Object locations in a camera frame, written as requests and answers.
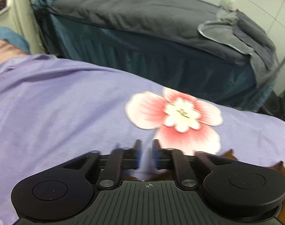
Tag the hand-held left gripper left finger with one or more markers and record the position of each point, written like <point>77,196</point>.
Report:
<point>138,155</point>

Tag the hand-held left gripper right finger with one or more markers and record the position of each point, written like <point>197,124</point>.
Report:
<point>156,155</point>

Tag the brown sweater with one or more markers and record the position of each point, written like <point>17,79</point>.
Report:
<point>229,156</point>

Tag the purple floral bed sheet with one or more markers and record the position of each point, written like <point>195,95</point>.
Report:
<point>62,103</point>

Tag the dark bed with teal skirt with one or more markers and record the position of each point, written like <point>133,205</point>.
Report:
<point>142,35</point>

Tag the grey blanket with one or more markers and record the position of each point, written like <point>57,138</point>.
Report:
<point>254,35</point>

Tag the metal pole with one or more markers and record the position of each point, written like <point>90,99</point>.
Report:
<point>282,62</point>

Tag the white fluffy toy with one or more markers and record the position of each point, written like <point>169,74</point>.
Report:
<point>228,3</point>

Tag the blue and pink pillow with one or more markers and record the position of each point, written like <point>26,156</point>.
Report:
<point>6,44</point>

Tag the white appliance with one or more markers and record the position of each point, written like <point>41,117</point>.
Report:
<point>13,11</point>

